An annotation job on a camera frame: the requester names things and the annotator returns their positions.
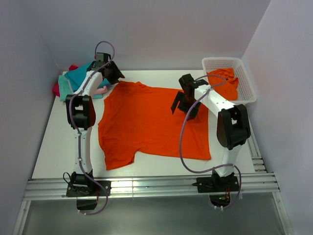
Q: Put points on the pink folded t-shirt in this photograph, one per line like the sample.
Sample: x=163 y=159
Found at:
x=101 y=90

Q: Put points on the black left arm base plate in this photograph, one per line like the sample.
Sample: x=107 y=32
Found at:
x=86 y=198

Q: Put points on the mint green folded t-shirt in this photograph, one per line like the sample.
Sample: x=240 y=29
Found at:
x=65 y=89

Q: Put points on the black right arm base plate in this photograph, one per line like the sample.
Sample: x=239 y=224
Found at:
x=223 y=191

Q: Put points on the teal folded t-shirt top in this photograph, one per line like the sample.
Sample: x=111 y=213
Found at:
x=76 y=75

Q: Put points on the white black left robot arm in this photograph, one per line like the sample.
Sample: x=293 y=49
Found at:
x=81 y=116

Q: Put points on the orange t-shirt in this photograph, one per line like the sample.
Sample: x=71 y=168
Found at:
x=138 y=118
x=229 y=81

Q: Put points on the red folded t-shirt bottom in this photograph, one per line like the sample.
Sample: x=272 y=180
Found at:
x=55 y=88

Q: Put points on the white plastic laundry basket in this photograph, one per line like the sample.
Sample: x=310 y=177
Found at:
x=246 y=92

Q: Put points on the aluminium front rail frame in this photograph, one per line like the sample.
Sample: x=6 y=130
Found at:
x=135 y=187

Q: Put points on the orange t-shirt in basket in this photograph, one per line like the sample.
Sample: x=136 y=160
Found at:
x=229 y=81

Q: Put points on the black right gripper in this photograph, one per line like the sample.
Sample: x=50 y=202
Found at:
x=179 y=97

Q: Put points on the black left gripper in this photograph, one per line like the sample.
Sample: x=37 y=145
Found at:
x=118 y=74

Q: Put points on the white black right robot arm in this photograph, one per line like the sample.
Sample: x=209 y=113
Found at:
x=232 y=130

